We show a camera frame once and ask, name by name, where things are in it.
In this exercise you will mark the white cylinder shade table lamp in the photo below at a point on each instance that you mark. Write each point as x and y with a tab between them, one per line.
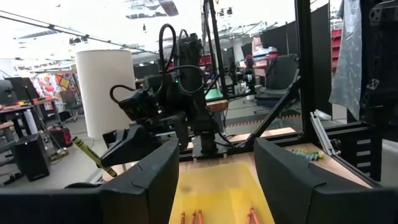
105	93

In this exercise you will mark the black aluminium rig frame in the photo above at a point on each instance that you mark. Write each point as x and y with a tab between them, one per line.
304	62

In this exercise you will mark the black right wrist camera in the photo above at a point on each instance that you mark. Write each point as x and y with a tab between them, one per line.
136	105

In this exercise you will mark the wooden top workbench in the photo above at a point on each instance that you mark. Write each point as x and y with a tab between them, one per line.
217	105

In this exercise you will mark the grey plastic sheet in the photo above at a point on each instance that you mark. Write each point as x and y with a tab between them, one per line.
346	62

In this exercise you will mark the white paper roll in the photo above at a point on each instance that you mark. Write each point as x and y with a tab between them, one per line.
30	121

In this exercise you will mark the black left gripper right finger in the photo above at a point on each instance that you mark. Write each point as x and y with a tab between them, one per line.
326	208

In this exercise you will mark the blue crayon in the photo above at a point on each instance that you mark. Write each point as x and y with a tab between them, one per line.
308	156
300	152

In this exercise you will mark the black office chair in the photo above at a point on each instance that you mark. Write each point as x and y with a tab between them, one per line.
280	71

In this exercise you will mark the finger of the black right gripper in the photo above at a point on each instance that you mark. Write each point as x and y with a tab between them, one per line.
130	146
110	138

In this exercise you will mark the yellow crayon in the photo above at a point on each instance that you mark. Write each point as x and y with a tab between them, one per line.
320	155

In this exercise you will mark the silver aluminium extrusion piece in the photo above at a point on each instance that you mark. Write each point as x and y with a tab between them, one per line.
323	133

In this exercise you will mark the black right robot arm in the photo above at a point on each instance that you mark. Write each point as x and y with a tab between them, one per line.
192	93

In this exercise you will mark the red and black box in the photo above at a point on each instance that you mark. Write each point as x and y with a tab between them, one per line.
60	137

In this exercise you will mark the yellow-green crayon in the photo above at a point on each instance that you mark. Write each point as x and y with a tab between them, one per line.
90	154

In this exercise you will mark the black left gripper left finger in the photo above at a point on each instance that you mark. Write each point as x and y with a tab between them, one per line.
93	208

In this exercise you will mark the yellow translucent plastic bin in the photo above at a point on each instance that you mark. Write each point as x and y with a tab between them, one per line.
217	186

